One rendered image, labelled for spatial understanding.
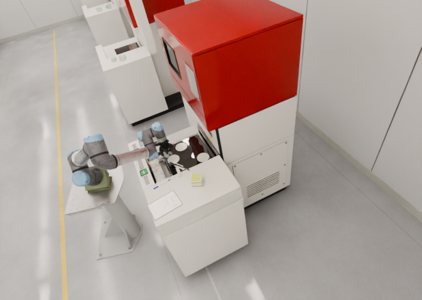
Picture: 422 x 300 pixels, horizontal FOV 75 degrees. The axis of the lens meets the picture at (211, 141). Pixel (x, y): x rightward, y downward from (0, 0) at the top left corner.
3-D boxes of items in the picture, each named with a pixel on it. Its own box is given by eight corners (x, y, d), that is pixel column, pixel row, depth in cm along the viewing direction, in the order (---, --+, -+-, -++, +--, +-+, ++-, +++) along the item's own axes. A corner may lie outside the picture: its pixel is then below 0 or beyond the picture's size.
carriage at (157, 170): (156, 156, 235) (156, 154, 233) (169, 186, 210) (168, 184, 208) (147, 160, 234) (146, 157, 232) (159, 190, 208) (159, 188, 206)
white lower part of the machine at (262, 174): (250, 143, 348) (247, 90, 291) (289, 189, 291) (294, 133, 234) (200, 166, 334) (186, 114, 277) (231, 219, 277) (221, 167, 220)
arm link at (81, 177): (83, 187, 208) (73, 189, 195) (76, 171, 209) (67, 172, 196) (97, 181, 208) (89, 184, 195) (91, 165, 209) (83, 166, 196)
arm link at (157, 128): (149, 123, 202) (160, 119, 203) (153, 134, 209) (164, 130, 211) (151, 129, 196) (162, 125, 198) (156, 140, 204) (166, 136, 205)
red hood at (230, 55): (243, 54, 262) (239, -13, 221) (297, 95, 206) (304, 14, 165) (171, 81, 247) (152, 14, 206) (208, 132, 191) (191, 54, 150)
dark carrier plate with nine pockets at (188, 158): (197, 134, 241) (197, 133, 240) (213, 159, 217) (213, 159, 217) (161, 150, 234) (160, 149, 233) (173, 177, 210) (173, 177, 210)
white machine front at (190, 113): (188, 113, 277) (179, 79, 249) (224, 165, 221) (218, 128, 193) (186, 114, 276) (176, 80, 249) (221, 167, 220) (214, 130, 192)
